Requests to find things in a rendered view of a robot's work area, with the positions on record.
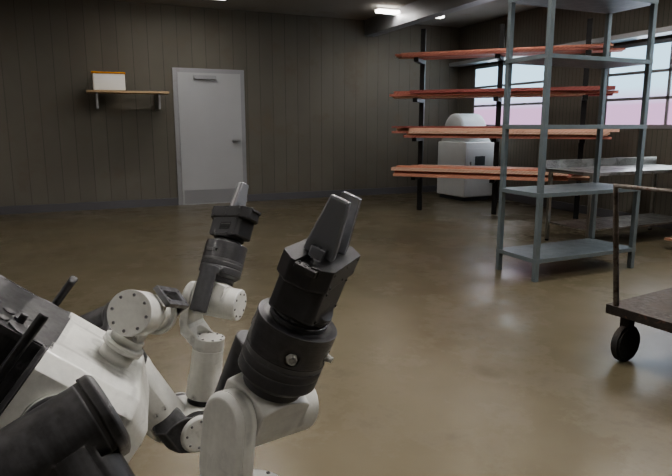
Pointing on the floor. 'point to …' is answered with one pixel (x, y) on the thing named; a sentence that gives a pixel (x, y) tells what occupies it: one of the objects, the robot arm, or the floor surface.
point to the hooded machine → (476, 154)
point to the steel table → (606, 175)
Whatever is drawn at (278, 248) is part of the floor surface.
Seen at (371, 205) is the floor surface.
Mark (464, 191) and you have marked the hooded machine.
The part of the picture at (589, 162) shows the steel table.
